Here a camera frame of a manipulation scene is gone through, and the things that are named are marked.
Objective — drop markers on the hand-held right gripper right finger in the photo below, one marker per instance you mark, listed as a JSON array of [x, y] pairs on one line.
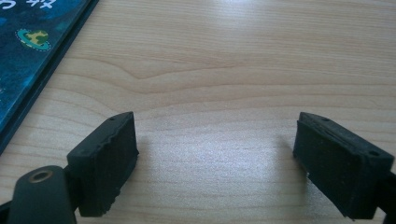
[[339, 168]]

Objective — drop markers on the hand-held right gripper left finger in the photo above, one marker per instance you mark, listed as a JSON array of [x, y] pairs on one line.
[[102, 161]]

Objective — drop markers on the blue picture book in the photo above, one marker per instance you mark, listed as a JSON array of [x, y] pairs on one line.
[[28, 62]]

